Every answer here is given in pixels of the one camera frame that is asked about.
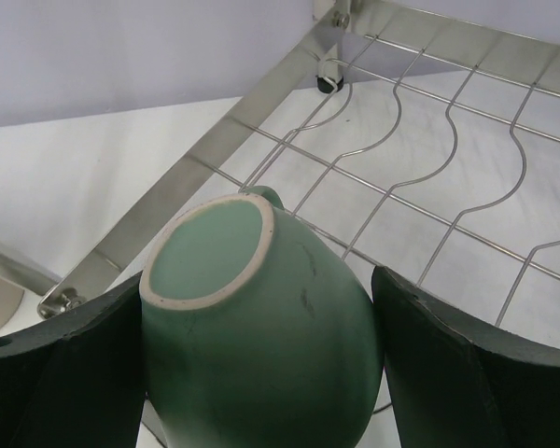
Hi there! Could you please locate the stainless steel dish rack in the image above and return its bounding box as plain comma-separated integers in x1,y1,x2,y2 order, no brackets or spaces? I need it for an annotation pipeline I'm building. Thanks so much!
0,2,560,348

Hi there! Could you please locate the light teal mug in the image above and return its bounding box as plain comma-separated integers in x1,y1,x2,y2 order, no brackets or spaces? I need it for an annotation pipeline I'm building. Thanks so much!
139,187,384,447

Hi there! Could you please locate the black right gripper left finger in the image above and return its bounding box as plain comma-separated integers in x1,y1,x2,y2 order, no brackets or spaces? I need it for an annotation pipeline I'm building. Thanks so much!
0,275,146,447

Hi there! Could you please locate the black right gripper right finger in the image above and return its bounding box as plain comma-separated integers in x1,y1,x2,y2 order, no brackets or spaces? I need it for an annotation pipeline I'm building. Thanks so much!
371,266,560,447

